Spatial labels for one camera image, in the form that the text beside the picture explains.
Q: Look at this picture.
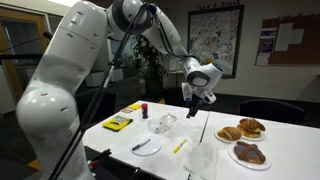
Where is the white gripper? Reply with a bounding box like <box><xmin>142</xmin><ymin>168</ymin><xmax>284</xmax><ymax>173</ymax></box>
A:
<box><xmin>181</xmin><ymin>82</ymin><xmax>216</xmax><ymax>118</ymax></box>

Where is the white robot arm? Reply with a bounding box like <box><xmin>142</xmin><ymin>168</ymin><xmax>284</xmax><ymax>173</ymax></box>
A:
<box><xmin>16</xmin><ymin>0</ymin><xmax>222</xmax><ymax>180</ymax></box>

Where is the glass container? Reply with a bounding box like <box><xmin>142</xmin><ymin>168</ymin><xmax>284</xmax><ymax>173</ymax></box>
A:
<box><xmin>147</xmin><ymin>118</ymin><xmax>165</xmax><ymax>134</ymax></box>

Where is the golden bun on plate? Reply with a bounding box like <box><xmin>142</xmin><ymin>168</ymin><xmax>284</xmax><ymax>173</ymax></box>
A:
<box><xmin>217</xmin><ymin>126</ymin><xmax>242</xmax><ymax>141</ymax></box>

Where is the yellow marker pen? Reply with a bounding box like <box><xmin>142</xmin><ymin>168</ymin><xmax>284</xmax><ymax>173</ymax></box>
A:
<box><xmin>173</xmin><ymin>138</ymin><xmax>187</xmax><ymax>154</ymax></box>

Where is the red capped small bottle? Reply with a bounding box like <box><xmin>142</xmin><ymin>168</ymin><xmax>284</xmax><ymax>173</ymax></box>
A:
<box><xmin>141</xmin><ymin>103</ymin><xmax>148</xmax><ymax>119</ymax></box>

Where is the brown bread on plate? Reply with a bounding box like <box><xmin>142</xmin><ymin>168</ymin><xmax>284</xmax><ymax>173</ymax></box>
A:
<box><xmin>237</xmin><ymin>118</ymin><xmax>265</xmax><ymax>138</ymax></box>

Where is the white plate with knife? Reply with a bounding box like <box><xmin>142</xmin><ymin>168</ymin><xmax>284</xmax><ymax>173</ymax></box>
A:
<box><xmin>129</xmin><ymin>136</ymin><xmax>162</xmax><ymax>156</ymax></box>

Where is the potted green plant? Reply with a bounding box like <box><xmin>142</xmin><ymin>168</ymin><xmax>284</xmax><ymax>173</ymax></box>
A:
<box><xmin>131</xmin><ymin>35</ymin><xmax>168</xmax><ymax>97</ymax></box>

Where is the black office chair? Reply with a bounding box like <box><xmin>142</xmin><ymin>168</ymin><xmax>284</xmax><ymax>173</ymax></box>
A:
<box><xmin>239</xmin><ymin>99</ymin><xmax>306</xmax><ymax>125</ymax></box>

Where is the dark chocolate bread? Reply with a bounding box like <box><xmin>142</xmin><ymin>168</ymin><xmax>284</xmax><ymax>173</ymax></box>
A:
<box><xmin>233</xmin><ymin>141</ymin><xmax>266</xmax><ymax>165</ymax></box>

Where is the framed map poster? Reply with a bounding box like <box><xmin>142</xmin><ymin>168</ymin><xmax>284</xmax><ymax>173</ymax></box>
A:
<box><xmin>187</xmin><ymin>5</ymin><xmax>244</xmax><ymax>78</ymax></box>

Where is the yellow Crayola marker box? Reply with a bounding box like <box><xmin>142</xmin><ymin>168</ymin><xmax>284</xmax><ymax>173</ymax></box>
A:
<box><xmin>102</xmin><ymin>116</ymin><xmax>133</xmax><ymax>132</ymax></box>

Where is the cork bulletin board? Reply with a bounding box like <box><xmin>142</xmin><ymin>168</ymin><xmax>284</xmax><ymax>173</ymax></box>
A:
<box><xmin>256</xmin><ymin>13</ymin><xmax>320</xmax><ymax>66</ymax></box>

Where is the black handled knife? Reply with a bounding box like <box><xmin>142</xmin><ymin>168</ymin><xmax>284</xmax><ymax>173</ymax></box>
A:
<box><xmin>131</xmin><ymin>138</ymin><xmax>151</xmax><ymax>151</ymax></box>

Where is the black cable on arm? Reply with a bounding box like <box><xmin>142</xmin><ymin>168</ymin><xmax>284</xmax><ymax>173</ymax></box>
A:
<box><xmin>48</xmin><ymin>2</ymin><xmax>158</xmax><ymax>180</ymax></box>

